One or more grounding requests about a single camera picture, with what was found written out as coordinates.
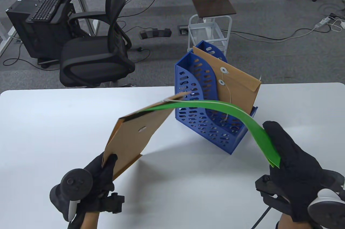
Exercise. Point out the blue perforated file holder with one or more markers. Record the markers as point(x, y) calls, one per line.
point(242, 134)

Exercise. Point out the black keyboard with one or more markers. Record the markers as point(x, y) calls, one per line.
point(45, 7)

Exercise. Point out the black computer tower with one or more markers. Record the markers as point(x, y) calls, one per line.
point(35, 37)

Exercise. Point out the floor socket box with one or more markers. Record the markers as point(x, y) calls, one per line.
point(182, 30)

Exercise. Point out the green cardstock sheet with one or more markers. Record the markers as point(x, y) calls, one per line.
point(204, 105)

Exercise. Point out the person's right forearm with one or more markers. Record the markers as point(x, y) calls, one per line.
point(288, 223)

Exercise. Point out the black and white controller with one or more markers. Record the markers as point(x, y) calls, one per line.
point(326, 202)
point(72, 185)

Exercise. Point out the white power strip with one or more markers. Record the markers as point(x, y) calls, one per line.
point(322, 22)

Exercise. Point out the person's right hand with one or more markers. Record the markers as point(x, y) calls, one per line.
point(296, 175)

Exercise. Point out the brown wooden board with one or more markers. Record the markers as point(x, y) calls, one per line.
point(211, 1)

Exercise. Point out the person's left hand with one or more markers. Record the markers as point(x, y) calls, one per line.
point(101, 183)

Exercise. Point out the person's left forearm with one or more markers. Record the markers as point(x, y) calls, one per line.
point(90, 221)

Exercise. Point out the black mesh office chair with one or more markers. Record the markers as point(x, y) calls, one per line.
point(91, 59)

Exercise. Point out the white desk frame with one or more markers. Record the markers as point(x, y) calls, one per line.
point(84, 5)

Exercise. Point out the brown document pouch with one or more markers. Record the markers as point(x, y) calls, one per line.
point(240, 88)
point(134, 137)

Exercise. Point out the white metal cart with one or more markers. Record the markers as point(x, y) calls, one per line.
point(200, 30)

